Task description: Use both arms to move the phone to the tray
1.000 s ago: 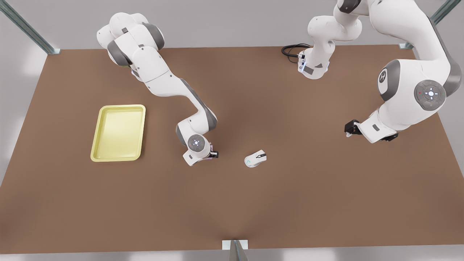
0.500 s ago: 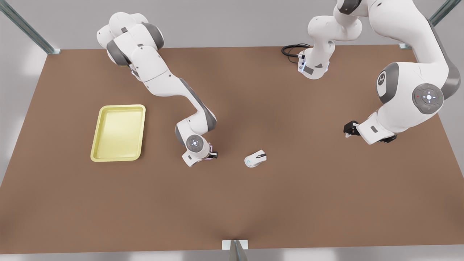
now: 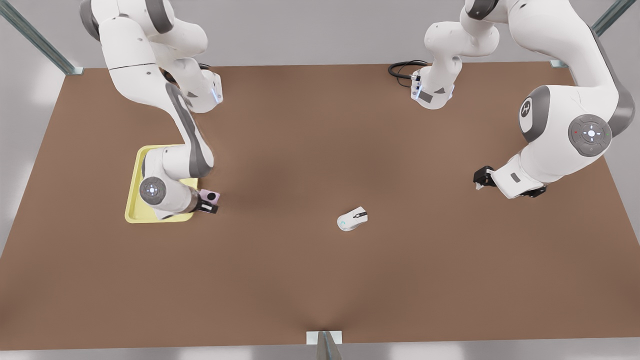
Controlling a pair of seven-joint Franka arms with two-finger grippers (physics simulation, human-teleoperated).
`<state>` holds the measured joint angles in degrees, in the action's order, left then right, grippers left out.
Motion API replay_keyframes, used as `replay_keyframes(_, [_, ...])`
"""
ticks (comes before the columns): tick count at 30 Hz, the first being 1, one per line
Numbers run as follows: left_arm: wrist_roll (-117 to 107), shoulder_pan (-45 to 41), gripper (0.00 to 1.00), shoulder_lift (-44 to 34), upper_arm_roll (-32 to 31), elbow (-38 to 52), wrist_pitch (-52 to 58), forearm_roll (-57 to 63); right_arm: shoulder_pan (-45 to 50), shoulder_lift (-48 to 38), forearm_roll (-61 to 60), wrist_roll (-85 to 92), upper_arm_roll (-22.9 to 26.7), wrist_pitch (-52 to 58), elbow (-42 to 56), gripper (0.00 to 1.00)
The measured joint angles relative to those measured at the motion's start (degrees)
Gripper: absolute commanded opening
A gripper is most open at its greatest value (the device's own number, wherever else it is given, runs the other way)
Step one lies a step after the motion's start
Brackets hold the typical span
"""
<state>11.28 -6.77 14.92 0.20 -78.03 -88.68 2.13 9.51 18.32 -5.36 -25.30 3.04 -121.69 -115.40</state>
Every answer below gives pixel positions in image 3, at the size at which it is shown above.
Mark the yellow rectangular tray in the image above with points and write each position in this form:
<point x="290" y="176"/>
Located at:
<point x="134" y="200"/>

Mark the small pink device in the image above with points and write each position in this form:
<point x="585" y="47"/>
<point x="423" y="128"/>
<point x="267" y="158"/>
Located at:
<point x="212" y="195"/>

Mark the silver frame post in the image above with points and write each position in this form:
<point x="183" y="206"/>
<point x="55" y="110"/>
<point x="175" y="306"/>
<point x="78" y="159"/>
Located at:
<point x="35" y="36"/>
<point x="607" y="17"/>
<point x="325" y="345"/>

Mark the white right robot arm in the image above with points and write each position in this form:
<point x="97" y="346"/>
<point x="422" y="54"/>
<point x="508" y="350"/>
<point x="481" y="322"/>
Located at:
<point x="135" y="75"/>

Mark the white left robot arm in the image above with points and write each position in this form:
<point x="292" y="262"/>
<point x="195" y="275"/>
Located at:
<point x="560" y="115"/>

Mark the white computer mouse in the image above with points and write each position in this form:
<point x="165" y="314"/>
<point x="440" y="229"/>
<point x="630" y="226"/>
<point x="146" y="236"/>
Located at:
<point x="351" y="219"/>

